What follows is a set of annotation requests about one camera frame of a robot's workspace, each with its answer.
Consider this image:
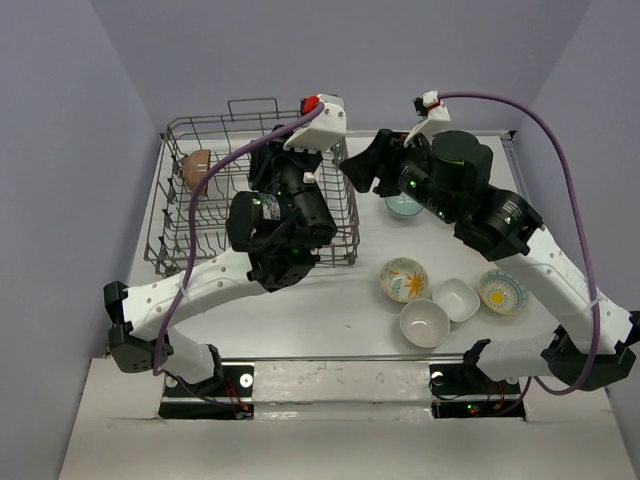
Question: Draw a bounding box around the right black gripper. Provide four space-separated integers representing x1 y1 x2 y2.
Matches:
338 127 460 224

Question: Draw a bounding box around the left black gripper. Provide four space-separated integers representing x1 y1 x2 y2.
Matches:
247 126 336 240

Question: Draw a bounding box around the brown wooden bowl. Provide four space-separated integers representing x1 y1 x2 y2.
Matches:
182 149 211 191

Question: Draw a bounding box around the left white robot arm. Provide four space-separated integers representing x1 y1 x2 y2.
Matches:
103 133 337 396

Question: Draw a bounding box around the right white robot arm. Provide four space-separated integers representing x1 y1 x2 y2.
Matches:
339 129 639 392

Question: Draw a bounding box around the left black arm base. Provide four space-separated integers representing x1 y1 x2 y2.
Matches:
158 362 255 421

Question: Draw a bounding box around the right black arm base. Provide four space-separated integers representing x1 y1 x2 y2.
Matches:
428 363 526 420

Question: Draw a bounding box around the light teal bowl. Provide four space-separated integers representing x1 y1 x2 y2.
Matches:
385 194 423 218

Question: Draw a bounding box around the floral leaf patterned bowl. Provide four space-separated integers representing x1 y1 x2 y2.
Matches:
379 257 429 303

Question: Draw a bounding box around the white square bowl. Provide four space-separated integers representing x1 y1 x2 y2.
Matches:
432 278 480 323

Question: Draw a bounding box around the white round bowl lower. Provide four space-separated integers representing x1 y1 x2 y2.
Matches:
399 299 450 348

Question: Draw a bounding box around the yellow sun patterned bowl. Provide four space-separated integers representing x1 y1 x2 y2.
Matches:
479 269 529 316

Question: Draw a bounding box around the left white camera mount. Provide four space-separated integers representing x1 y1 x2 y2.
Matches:
284 94 347 154

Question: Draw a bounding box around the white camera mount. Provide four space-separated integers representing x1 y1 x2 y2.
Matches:
404 90 451 147
284 94 347 154

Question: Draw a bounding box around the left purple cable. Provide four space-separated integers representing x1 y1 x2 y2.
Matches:
152 102 326 416

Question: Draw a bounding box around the purple cable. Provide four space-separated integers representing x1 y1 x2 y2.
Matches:
152 102 326 416
434 90 601 416

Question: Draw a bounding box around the grey wire dish rack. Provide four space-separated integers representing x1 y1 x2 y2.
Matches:
143 95 360 279

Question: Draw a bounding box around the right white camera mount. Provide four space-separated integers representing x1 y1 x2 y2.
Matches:
404 90 451 147

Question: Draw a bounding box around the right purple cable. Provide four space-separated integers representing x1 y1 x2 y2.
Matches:
434 90 601 416

